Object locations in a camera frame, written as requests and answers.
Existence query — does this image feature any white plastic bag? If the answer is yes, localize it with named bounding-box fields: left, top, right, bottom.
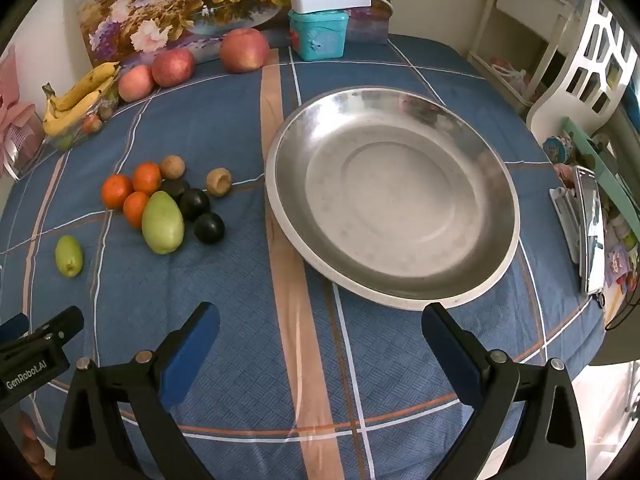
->
left=492, top=60, right=532, bottom=97

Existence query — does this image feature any large green mango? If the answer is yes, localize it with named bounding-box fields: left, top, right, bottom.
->
left=141, top=190, right=185, bottom=255

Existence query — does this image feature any floral painting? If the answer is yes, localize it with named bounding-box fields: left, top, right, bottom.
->
left=70, top=0, right=393, bottom=68

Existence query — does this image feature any round metal plate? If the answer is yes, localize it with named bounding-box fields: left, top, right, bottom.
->
left=265, top=86, right=521, bottom=311

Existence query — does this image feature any white shelf unit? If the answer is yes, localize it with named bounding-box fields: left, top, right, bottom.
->
left=467, top=0, right=576, bottom=106

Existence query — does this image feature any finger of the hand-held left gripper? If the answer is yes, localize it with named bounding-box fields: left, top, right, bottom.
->
left=22, top=306, right=85, bottom=343
left=0, top=313, right=30, bottom=343

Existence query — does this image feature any dark avocado lower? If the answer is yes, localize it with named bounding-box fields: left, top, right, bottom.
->
left=193, top=212, right=225, bottom=245

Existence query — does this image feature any dark avocado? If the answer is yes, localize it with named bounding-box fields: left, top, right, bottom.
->
left=159, top=178, right=191, bottom=201
left=193, top=212, right=225, bottom=245

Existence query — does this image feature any small green mango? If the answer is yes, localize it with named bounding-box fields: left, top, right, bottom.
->
left=55, top=235, right=84, bottom=278

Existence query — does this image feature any white cutout chair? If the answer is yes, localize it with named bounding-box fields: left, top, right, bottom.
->
left=525, top=0, right=640, bottom=146

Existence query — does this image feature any teal plastic box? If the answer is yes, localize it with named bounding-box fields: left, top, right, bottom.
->
left=287, top=8, right=349, bottom=61

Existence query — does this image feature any pale pink apple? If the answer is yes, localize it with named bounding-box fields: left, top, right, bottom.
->
left=118, top=64, right=155, bottom=103

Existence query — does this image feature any large red apple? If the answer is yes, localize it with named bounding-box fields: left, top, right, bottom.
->
left=219, top=27, right=271, bottom=74

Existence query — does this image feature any smartphone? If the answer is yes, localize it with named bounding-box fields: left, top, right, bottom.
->
left=574, top=166, right=606, bottom=295

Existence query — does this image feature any round printed tin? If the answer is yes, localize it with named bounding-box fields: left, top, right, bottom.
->
left=542, top=136, right=576, bottom=166

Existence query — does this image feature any orange tangerine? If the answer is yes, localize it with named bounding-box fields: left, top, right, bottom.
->
left=123, top=191, right=151, bottom=230
left=132, top=162, right=162, bottom=196
left=101, top=174, right=135, bottom=210

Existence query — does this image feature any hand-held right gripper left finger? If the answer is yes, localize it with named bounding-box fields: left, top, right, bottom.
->
left=54, top=301, right=221, bottom=480

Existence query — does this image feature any clear plastic container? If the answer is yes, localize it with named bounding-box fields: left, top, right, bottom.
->
left=42, top=92, right=121, bottom=152

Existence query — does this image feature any mint green board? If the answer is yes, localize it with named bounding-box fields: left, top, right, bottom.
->
left=562, top=117, right=640, bottom=231

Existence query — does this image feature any bunch of yellow bananas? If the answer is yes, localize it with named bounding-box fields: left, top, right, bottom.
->
left=41, top=61, right=122, bottom=136

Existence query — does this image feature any dark plum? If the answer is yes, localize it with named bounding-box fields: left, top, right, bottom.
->
left=180, top=188, right=211, bottom=222

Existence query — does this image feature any small brown fruit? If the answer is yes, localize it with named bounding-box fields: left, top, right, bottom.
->
left=206, top=168, right=233, bottom=198
left=160, top=155, right=186, bottom=180

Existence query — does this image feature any blue plaid tablecloth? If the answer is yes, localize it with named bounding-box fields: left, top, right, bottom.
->
left=0, top=34, right=608, bottom=480

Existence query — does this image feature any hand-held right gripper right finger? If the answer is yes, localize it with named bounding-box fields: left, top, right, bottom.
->
left=421, top=301, right=587, bottom=480

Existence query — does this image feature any dark avocado upper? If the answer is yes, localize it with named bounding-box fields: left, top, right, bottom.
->
left=159, top=178, right=191, bottom=201

